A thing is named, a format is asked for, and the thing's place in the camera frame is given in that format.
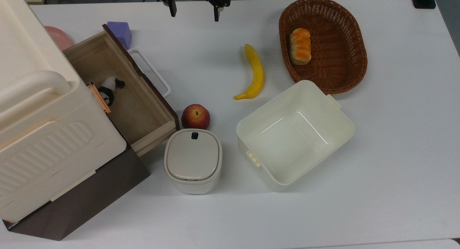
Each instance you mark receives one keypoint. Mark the small panda toy figure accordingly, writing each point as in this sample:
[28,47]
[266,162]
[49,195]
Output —
[109,85]

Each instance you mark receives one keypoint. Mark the purple cube block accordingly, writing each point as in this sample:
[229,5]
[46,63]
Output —
[120,33]

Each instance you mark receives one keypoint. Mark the yellow banana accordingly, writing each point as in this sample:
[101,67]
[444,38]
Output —
[257,73]

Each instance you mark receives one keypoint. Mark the red apple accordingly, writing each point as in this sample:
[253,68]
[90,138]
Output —
[196,116]

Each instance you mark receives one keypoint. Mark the orange glazed bread loaf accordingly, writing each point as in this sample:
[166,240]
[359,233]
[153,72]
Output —
[300,46]

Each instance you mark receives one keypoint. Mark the copper latch strip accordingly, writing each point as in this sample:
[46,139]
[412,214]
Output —
[99,98]

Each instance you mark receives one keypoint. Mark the pink plate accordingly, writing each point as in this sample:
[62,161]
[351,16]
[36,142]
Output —
[57,37]

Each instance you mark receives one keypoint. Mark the brown oval wicker basket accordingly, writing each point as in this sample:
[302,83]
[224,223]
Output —
[334,62]

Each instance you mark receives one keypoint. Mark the small cream lidded trash can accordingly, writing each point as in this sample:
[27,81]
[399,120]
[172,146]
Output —
[193,159]

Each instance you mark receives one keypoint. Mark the white square plastic bin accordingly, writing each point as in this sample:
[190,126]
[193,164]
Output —
[294,134]

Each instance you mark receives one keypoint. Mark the cream plastic storage box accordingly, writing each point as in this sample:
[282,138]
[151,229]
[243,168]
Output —
[39,127]

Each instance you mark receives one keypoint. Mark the dark brown cabinet base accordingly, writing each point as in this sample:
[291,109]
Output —
[82,202]

